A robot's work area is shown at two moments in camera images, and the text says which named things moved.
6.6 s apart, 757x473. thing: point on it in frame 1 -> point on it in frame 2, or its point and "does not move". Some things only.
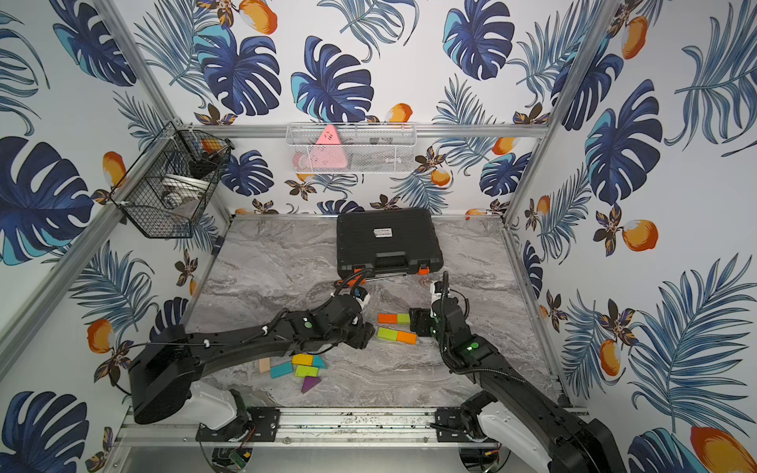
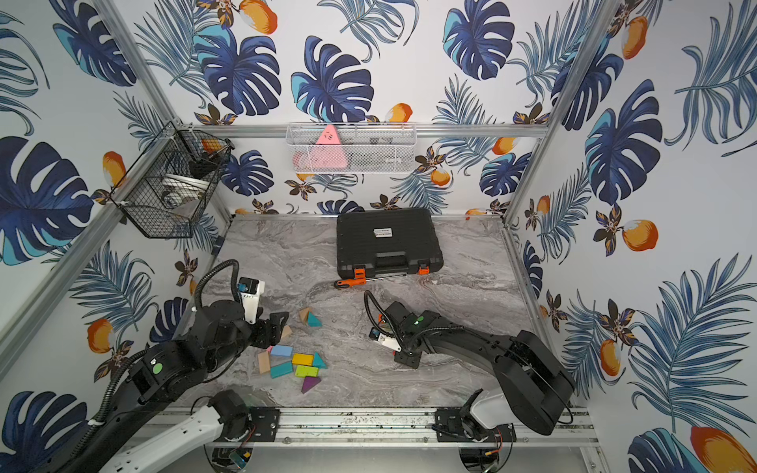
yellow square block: x=303 y=359 does not move
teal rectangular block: x=281 y=370 does not move
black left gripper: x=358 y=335 -> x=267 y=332
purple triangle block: x=309 y=382 does not move
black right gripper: x=419 y=320 -> x=409 y=361
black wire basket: x=172 y=186 does not move
